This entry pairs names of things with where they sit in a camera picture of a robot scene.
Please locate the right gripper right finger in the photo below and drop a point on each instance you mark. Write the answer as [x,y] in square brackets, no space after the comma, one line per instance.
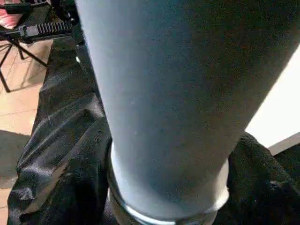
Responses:
[267,187]

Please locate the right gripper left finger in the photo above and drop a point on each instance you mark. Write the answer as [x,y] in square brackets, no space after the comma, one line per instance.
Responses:
[86,187]

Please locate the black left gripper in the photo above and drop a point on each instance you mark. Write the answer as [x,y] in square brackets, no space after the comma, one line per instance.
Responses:
[42,23]

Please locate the white plastic table leg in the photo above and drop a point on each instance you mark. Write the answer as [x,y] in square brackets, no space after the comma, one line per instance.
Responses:
[178,93]

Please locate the black work mat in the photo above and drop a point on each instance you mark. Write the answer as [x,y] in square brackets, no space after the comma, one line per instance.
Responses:
[51,122]

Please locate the white plastic table top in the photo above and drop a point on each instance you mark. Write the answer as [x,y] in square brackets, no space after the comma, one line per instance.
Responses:
[281,108]

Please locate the pink red pouch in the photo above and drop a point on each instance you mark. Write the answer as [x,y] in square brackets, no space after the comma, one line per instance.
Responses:
[9,19]

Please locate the black metal stand frame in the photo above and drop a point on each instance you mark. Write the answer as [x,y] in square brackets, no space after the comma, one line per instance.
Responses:
[18,56]

